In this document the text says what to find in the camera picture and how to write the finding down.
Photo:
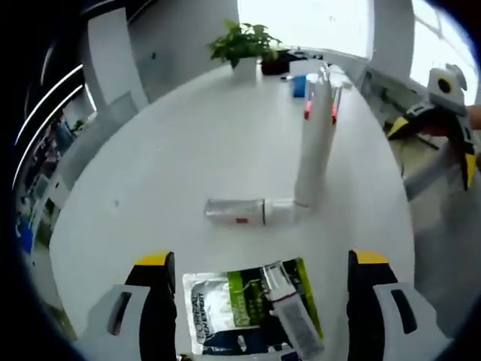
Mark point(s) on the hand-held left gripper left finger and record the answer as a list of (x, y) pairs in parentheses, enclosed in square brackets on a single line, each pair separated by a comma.
[(158, 308)]

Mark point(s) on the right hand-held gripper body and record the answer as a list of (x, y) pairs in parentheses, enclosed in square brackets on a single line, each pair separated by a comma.
[(447, 94)]

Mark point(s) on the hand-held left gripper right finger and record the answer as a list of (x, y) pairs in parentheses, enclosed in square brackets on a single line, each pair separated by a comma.
[(366, 308)]

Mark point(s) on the silver skincare sachet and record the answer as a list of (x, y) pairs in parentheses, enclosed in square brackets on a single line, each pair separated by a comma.
[(206, 301)]

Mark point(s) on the small white skincare pump bottle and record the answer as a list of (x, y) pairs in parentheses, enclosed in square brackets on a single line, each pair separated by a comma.
[(297, 323), (236, 211)]

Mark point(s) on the white skincare tube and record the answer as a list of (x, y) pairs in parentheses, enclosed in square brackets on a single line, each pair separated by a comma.
[(315, 150)]

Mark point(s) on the person's right hand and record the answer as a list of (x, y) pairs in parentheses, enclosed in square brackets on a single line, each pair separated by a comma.
[(475, 118)]

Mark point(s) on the blue plastic packet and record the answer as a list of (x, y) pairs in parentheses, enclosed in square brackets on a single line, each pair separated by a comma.
[(298, 86)]

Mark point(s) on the plant in dark pot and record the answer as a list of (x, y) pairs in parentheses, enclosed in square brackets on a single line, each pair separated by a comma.
[(274, 65)]

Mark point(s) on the green plant in white pot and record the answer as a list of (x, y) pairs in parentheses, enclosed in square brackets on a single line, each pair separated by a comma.
[(244, 45)]

